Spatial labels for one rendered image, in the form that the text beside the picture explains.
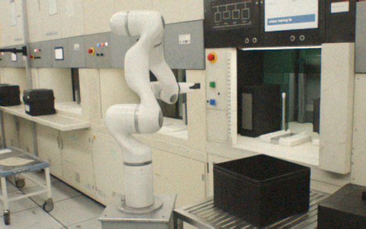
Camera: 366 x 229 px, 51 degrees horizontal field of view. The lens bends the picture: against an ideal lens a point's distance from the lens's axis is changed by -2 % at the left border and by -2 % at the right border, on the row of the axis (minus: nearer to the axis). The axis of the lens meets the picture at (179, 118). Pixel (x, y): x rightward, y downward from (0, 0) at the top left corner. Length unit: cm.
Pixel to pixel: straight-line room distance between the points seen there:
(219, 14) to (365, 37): 82
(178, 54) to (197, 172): 72
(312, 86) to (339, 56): 120
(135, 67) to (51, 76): 329
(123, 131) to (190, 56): 90
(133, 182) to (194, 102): 89
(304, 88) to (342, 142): 119
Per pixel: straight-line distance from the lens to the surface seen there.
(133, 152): 153
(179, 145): 249
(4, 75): 616
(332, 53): 168
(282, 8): 188
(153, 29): 155
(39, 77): 472
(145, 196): 158
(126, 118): 150
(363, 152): 172
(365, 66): 166
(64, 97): 484
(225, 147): 217
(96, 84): 333
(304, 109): 285
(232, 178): 148
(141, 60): 154
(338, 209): 138
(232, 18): 207
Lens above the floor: 137
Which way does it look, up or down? 9 degrees down
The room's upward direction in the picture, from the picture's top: 2 degrees counter-clockwise
